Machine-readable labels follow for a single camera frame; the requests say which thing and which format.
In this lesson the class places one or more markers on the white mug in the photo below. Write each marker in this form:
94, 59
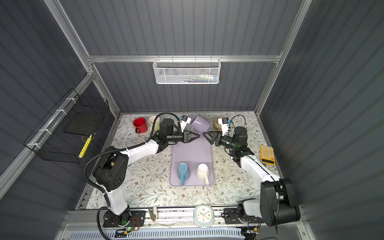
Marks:
203, 174

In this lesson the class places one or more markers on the blue mug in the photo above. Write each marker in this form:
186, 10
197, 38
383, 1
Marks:
183, 173

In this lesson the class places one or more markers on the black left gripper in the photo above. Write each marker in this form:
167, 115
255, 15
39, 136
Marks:
186, 136

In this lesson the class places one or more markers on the lavender plastic tray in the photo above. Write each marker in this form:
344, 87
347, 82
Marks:
192, 154

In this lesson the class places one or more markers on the white wire basket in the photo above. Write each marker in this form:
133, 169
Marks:
187, 71

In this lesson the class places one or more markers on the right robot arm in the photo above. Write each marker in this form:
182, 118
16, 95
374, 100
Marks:
278, 203

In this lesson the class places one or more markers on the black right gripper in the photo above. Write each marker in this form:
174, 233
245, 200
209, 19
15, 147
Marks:
218, 138

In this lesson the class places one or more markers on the red mug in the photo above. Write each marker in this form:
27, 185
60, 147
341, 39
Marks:
140, 125

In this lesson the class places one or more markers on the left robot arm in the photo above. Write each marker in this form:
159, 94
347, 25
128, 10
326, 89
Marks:
106, 171

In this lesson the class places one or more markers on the purple mug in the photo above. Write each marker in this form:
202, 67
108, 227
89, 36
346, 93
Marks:
200, 124

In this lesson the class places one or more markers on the light green mug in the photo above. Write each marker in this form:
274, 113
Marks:
154, 123

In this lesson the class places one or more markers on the mint alarm clock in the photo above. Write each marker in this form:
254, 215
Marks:
204, 216

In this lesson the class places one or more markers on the yellow calculator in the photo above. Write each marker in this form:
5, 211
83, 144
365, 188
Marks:
267, 155

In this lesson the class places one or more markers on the beige ceramic teapot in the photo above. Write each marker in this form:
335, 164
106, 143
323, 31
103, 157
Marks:
217, 126

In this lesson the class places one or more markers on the yellow marker in basket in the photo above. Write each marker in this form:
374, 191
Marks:
85, 146

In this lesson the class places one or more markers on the black wire basket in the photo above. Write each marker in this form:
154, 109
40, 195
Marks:
62, 136

